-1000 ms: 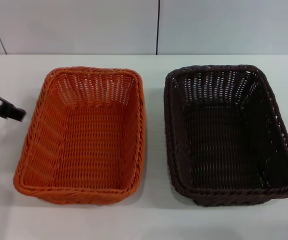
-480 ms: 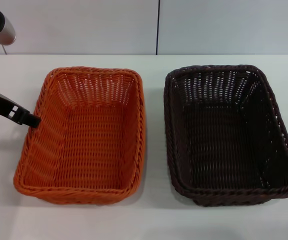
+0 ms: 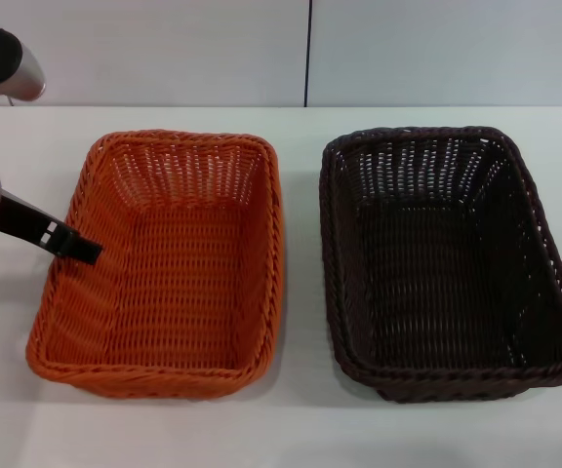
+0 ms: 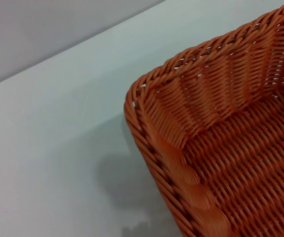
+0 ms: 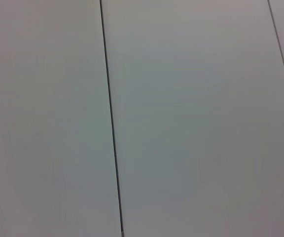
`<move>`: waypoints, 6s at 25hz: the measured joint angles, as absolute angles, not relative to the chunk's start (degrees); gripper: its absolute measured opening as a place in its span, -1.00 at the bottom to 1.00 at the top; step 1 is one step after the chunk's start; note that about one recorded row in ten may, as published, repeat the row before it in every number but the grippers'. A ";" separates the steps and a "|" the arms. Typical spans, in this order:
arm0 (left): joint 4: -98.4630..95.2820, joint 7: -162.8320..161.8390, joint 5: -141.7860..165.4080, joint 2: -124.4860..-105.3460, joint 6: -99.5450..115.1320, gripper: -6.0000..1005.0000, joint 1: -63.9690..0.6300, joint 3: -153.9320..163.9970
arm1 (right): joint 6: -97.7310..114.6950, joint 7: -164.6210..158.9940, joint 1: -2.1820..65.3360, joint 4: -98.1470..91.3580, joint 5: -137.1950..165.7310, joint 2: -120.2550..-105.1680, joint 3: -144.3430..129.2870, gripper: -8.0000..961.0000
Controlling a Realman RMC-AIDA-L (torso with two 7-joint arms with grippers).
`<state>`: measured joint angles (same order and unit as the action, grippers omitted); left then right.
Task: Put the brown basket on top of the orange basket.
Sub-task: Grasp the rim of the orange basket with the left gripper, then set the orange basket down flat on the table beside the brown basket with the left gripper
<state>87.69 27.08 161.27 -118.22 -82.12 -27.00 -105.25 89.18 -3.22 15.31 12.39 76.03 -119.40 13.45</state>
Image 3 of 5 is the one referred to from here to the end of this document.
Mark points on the orange woven plastic basket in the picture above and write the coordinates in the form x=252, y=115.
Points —
x=178, y=283

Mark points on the dark brown woven plastic basket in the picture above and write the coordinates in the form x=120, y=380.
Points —
x=437, y=273

